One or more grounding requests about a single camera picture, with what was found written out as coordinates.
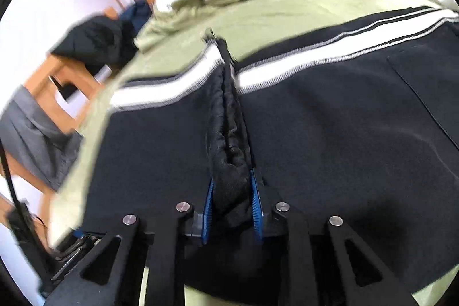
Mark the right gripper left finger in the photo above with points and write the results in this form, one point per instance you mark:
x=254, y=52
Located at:
x=128, y=262

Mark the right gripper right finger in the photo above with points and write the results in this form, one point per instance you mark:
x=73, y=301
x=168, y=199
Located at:
x=334, y=267

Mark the black pants with white stripe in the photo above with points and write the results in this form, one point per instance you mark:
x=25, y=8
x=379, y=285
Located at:
x=321, y=170

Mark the grey pants on footboard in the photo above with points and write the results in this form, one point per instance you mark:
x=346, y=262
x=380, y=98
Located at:
x=35, y=141

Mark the wooden bed footboard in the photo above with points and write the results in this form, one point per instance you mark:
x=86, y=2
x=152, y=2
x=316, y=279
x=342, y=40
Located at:
x=43, y=85

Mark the black jacket on footboard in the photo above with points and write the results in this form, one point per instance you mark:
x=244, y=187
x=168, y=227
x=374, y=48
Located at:
x=99, y=41

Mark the green fleece blanket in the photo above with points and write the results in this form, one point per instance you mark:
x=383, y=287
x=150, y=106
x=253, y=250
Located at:
x=184, y=14

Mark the navy blue garment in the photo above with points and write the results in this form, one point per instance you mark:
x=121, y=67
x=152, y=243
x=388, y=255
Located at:
x=138, y=14

